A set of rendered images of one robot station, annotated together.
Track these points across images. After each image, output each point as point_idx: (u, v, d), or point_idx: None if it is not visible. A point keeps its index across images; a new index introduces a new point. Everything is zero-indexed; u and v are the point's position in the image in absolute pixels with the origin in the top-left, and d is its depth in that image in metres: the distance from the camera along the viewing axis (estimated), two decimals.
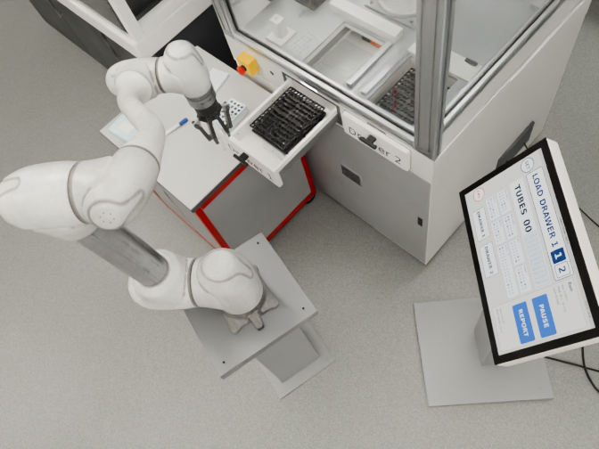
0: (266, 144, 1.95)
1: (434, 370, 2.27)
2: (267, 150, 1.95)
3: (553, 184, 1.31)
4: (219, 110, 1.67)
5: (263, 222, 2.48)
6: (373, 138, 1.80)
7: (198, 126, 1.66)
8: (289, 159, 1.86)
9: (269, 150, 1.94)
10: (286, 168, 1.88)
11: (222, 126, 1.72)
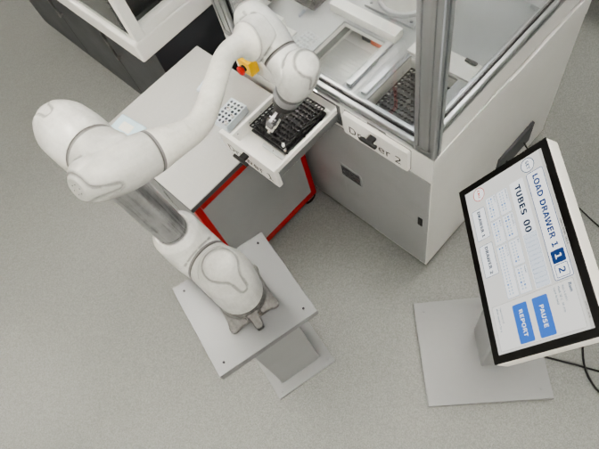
0: (266, 144, 1.95)
1: (434, 370, 2.27)
2: (267, 150, 1.95)
3: (553, 184, 1.31)
4: None
5: (263, 222, 2.48)
6: (373, 138, 1.80)
7: (274, 122, 1.58)
8: (289, 159, 1.86)
9: (269, 150, 1.94)
10: (286, 168, 1.88)
11: None
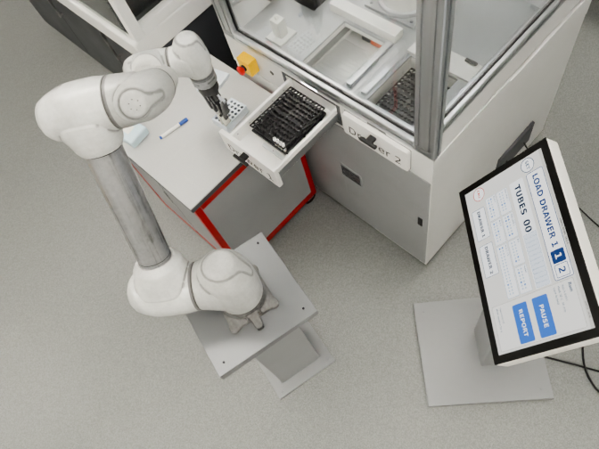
0: (266, 144, 1.95)
1: (434, 370, 2.27)
2: (267, 150, 1.95)
3: (553, 184, 1.31)
4: (216, 99, 1.93)
5: (263, 222, 2.48)
6: (373, 138, 1.80)
7: None
8: (289, 159, 1.86)
9: (269, 150, 1.94)
10: (286, 168, 1.88)
11: (217, 109, 2.00)
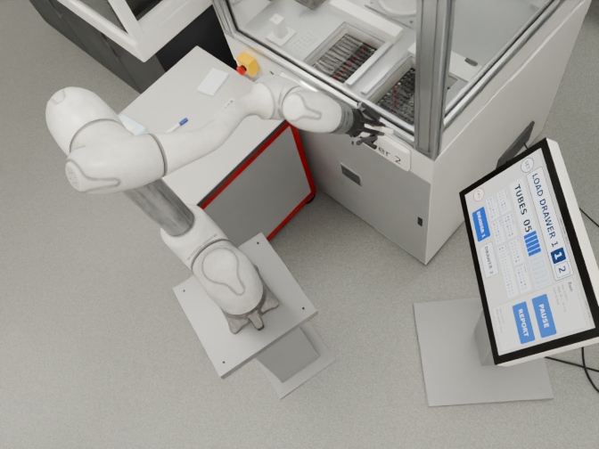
0: None
1: (434, 370, 2.27)
2: None
3: (553, 184, 1.31)
4: (361, 113, 1.55)
5: (263, 222, 2.48)
6: None
7: (360, 142, 1.57)
8: None
9: None
10: None
11: (373, 124, 1.60)
